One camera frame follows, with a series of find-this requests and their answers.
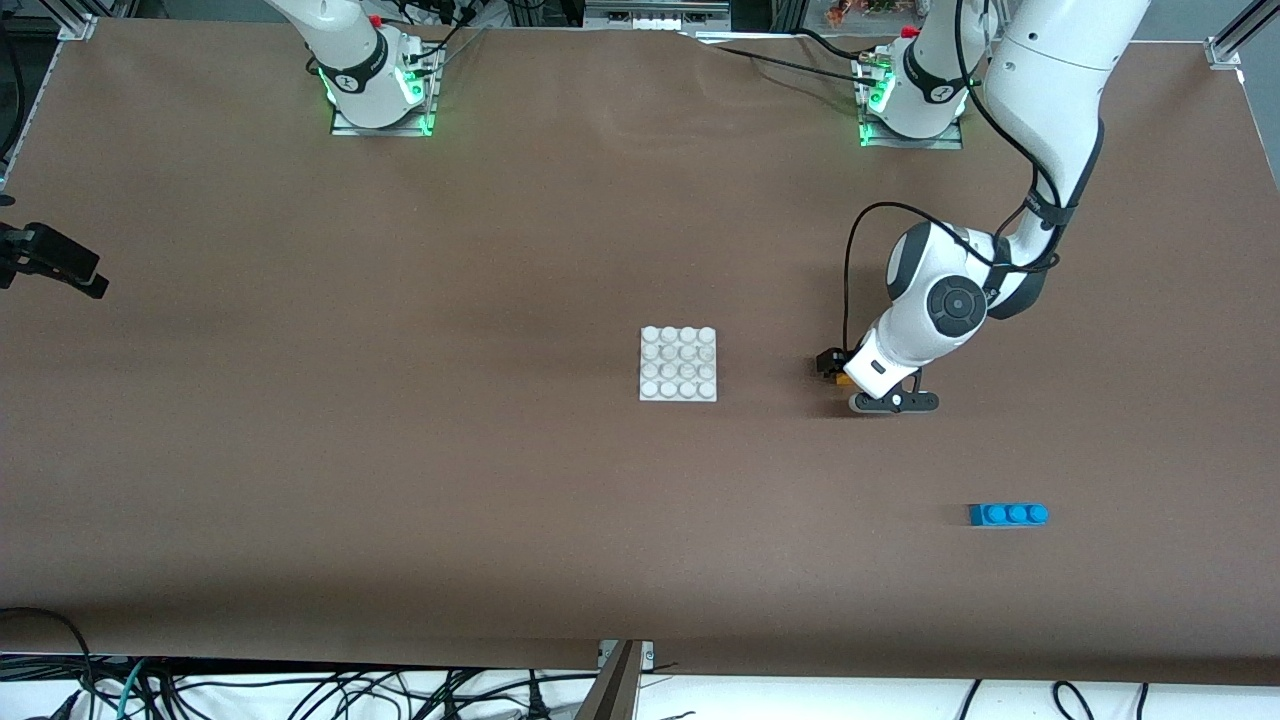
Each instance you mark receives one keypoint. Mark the white studded base plate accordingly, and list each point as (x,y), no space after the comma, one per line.
(680,380)

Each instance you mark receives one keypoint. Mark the orange background object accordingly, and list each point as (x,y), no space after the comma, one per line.
(860,10)

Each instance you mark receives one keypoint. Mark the brown table cover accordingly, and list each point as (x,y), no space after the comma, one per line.
(500,250)

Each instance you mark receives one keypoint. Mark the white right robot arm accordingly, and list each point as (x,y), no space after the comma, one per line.
(350,60)

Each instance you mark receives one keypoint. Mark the blue three-stud block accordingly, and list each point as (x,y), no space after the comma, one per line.
(1005,516)

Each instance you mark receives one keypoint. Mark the aluminium corner bracket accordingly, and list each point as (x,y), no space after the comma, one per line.
(1224,52)
(78,27)

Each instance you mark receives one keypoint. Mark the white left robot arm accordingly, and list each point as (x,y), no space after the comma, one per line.
(1050,80)

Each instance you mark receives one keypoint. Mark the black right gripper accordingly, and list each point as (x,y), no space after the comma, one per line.
(45,254)

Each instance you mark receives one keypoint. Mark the aluminium profile leg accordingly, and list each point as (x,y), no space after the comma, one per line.
(615,690)

